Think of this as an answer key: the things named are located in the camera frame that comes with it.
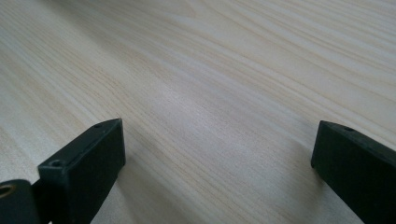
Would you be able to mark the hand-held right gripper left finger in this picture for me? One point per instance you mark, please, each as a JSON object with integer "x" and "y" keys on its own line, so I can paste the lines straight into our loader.
{"x": 84, "y": 174}

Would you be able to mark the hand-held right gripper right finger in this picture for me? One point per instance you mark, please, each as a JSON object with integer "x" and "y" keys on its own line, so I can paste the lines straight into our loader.
{"x": 358, "y": 171}

